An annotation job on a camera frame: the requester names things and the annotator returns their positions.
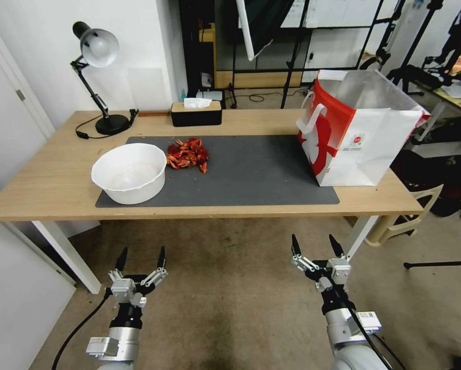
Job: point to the white box device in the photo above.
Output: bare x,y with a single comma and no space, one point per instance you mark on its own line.
211,98

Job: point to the white table leg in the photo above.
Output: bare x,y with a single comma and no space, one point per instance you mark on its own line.
363,235
70,256

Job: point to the red and white takeout bag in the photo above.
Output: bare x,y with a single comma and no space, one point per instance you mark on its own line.
365,154

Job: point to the black desk lamp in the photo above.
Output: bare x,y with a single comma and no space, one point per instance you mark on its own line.
110,125

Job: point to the black light stand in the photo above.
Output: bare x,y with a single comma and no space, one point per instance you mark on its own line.
409,58

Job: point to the beige plastic stool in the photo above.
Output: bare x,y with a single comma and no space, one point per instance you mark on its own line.
427,198

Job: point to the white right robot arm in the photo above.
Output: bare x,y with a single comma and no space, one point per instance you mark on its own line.
342,327

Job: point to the white tissue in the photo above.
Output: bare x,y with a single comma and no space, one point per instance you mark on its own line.
196,103

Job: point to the white round takeout container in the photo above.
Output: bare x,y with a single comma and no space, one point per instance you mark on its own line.
130,173

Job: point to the pile of red crayfish shells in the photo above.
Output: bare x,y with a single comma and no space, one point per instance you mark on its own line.
188,153

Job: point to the black stand base bar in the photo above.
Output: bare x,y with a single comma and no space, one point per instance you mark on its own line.
438,264

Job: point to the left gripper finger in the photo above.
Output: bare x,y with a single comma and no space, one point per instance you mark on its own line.
121,260
161,257

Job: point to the black tripod stand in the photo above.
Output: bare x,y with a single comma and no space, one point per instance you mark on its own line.
292,65

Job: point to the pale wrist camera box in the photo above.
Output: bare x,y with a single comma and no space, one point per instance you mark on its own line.
339,271
123,287

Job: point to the small green bottle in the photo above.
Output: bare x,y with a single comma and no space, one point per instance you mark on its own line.
183,95

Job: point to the black tissue box wooden lid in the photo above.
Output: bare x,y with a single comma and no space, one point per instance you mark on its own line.
196,116

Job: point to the dark grey table mat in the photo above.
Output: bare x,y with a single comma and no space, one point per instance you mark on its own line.
245,173

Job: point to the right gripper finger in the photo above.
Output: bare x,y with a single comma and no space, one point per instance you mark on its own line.
296,248
336,248

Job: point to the white tube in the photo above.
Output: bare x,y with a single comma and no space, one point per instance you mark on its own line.
246,32

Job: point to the metal door hinge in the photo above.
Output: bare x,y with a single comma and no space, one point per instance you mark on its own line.
20,95

